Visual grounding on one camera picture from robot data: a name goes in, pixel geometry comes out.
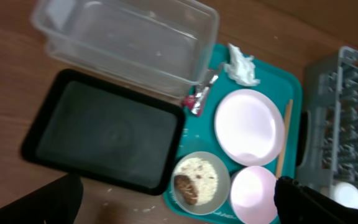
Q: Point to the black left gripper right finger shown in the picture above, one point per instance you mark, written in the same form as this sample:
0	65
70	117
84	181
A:
297	203

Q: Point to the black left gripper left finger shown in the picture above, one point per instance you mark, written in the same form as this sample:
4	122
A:
56	202

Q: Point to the wooden chopstick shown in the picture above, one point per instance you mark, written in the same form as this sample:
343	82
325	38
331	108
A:
281	156

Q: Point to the small pink bowl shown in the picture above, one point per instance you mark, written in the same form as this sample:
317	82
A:
251	195

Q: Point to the white cup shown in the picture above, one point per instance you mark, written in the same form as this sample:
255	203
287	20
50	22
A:
345	194

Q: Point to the large white plate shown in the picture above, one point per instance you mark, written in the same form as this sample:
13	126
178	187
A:
249	127

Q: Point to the grey dishwasher rack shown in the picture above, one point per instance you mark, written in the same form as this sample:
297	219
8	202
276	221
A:
328	146

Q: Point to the black tray bin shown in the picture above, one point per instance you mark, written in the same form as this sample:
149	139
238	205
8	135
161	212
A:
106	132

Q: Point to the teal serving tray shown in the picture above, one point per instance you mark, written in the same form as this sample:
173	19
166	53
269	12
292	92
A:
198	132

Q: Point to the grey bowl with rice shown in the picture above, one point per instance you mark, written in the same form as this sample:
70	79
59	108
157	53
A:
210	177

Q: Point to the brown mushroom piece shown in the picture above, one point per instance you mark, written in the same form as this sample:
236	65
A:
186	188

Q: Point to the red silver snack wrapper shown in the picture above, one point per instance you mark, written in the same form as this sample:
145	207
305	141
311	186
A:
196	100

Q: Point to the crumpled white napkin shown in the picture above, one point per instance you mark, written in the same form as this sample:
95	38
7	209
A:
241	69

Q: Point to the clear plastic bin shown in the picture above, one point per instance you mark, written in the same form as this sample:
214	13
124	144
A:
164	46

